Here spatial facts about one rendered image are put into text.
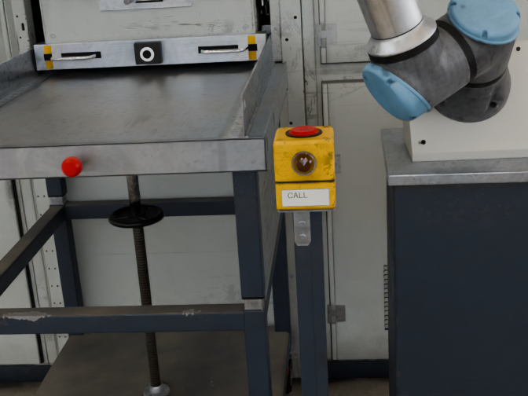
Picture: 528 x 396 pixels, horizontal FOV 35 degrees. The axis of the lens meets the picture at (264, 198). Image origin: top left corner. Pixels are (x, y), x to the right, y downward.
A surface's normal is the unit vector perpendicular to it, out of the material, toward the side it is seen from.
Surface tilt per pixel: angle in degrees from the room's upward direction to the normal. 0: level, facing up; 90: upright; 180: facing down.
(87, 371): 0
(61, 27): 90
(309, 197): 90
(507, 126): 45
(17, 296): 90
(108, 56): 90
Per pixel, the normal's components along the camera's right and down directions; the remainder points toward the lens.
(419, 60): 0.18, 0.46
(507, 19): 0.03, -0.51
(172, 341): -0.06, -0.94
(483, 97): 0.18, 0.70
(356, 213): -0.07, 0.32
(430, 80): 0.37, 0.31
